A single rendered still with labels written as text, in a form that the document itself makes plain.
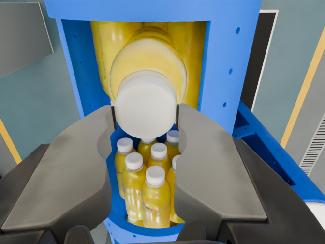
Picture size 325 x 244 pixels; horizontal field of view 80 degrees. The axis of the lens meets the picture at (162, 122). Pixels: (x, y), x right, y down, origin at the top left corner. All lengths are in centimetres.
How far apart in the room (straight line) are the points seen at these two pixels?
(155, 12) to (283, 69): 161
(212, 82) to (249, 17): 8
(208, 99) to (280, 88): 160
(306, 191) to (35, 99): 177
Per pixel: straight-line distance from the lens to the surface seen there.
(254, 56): 145
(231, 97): 27
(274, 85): 178
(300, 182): 89
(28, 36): 140
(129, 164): 44
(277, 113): 192
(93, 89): 42
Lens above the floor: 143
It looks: 59 degrees down
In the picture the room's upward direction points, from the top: 177 degrees clockwise
